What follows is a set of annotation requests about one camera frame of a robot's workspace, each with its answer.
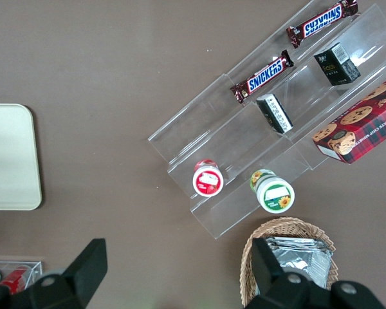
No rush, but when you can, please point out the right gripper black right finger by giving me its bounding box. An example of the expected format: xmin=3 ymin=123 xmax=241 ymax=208
xmin=251 ymin=237 xmax=385 ymax=309

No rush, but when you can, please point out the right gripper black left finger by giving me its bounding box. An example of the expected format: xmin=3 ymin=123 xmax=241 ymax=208
xmin=0 ymin=238 xmax=109 ymax=309

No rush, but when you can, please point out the light tan wicker basket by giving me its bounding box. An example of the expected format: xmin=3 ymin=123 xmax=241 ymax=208
xmin=239 ymin=216 xmax=340 ymax=308

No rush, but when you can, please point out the beige rectangular serving tray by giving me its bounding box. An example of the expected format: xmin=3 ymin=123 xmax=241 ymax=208
xmin=0 ymin=103 xmax=43 ymax=211

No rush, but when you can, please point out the stack of foil containers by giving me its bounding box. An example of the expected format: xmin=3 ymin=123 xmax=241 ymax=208
xmin=264 ymin=236 xmax=335 ymax=291

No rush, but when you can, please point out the clear acrylic bottle rack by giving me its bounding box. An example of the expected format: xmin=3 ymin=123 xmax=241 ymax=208
xmin=0 ymin=259 xmax=43 ymax=291

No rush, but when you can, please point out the green lid yogurt cup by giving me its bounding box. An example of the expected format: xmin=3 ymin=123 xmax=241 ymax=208
xmin=250 ymin=169 xmax=295 ymax=214

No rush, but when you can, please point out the red lid yogurt cup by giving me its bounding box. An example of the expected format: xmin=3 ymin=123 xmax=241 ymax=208
xmin=192 ymin=158 xmax=225 ymax=198

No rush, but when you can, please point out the clear acrylic stepped shelf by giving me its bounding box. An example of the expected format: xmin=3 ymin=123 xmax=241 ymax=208
xmin=147 ymin=0 xmax=386 ymax=241

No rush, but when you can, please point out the small black carton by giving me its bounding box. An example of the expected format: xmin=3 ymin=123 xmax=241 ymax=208
xmin=255 ymin=93 xmax=294 ymax=135
xmin=313 ymin=42 xmax=362 ymax=87

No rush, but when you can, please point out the red plaid cookie box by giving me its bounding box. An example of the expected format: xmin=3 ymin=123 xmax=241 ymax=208
xmin=311 ymin=71 xmax=386 ymax=165

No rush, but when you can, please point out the snickers chocolate bar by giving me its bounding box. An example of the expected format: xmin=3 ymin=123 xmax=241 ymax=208
xmin=286 ymin=0 xmax=359 ymax=50
xmin=229 ymin=49 xmax=295 ymax=106

